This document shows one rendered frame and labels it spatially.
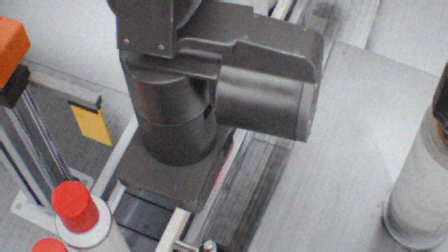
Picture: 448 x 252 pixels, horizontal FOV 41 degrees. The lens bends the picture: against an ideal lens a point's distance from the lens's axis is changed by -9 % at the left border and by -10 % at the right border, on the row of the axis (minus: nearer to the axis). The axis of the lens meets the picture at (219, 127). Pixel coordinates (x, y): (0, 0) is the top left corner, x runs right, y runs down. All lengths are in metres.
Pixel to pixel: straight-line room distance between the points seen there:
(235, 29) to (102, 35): 0.55
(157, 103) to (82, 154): 0.42
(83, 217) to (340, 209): 0.32
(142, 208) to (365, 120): 0.28
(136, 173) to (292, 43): 0.16
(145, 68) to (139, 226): 0.34
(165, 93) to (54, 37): 0.56
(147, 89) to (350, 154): 0.39
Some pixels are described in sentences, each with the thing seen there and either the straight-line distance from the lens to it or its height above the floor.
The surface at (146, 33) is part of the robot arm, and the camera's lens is 0.37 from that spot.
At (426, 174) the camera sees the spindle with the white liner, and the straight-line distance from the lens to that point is 0.58.
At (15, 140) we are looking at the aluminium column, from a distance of 0.64.
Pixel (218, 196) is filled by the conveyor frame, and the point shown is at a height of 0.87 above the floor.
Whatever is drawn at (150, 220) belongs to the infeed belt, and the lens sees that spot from 0.71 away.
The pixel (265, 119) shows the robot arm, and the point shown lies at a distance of 0.39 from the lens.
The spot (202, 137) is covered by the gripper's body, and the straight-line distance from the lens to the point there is 0.45.
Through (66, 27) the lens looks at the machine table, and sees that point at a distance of 0.95.
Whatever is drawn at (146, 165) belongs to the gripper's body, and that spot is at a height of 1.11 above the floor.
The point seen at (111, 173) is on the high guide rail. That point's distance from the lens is 0.65.
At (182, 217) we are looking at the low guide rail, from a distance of 0.67.
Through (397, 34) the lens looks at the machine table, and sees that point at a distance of 0.93.
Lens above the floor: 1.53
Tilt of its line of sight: 59 degrees down
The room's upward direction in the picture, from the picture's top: 5 degrees counter-clockwise
